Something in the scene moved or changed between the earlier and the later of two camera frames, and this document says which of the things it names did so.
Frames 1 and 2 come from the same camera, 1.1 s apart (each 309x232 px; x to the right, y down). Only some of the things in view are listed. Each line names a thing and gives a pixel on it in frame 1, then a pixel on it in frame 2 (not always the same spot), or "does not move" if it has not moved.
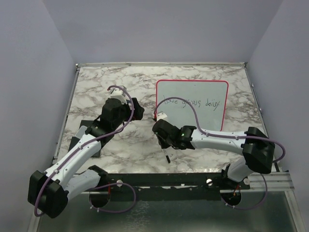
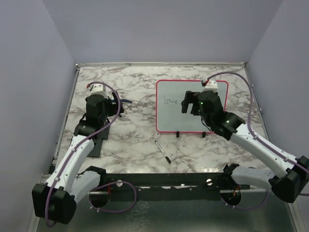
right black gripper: x=163 y=145 to x=190 y=97
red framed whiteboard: x=208 y=98 does not move
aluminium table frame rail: x=77 y=68 does not move
